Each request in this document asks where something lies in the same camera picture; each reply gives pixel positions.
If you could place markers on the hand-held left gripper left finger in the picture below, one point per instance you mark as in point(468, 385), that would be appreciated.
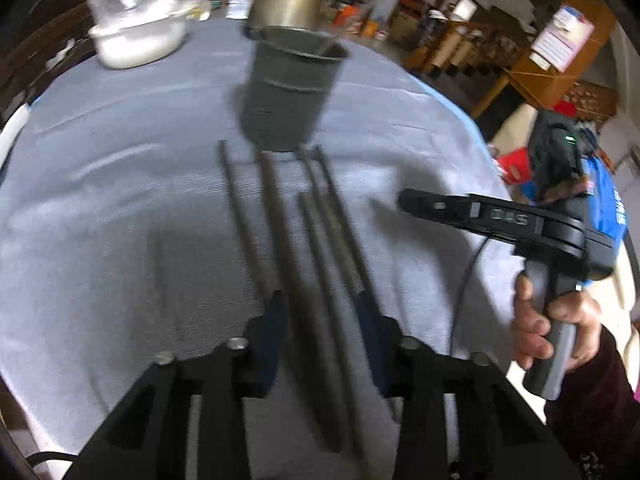
point(272, 332)

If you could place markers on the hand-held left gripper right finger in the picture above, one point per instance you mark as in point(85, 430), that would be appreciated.
point(369, 337)

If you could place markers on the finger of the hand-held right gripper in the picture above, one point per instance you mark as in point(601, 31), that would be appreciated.
point(450, 210)

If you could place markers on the dark metal chopstick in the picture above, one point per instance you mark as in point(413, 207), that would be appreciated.
point(320, 195)
point(295, 285)
point(345, 220)
point(242, 220)
point(330, 300)

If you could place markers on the dark grey utensil holder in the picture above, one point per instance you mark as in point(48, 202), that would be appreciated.
point(287, 90)

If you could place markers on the person's right forearm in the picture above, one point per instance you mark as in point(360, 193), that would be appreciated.
point(600, 410)

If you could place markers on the person's right hand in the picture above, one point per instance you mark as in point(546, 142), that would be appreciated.
point(532, 335)

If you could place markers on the blue printed bag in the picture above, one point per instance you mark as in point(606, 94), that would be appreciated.
point(612, 200)

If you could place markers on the red container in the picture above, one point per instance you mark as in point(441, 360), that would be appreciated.
point(515, 165)

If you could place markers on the brown wooden furniture row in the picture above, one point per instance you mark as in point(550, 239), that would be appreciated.
point(465, 45)

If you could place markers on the grey table cloth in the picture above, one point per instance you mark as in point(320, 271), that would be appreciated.
point(125, 200)

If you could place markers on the shelf with orange boxes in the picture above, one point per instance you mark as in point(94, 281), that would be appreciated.
point(360, 2)

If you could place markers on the white bowl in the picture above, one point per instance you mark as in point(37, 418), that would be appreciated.
point(140, 42)

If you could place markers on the dark carved wooden cabinet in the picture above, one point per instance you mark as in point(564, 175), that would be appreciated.
point(42, 50)

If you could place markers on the wall calendar poster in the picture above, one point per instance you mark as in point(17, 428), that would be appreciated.
point(562, 35)

